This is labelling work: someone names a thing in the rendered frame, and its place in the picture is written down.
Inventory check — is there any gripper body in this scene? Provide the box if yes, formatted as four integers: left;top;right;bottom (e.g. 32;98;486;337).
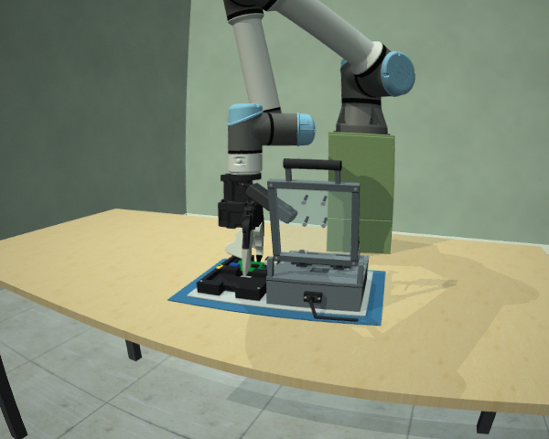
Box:
218;173;264;230

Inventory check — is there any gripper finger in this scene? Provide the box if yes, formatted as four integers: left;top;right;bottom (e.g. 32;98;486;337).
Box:
252;216;264;262
225;213;253;277

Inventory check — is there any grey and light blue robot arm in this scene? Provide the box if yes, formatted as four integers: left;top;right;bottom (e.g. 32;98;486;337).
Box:
223;0;415;175

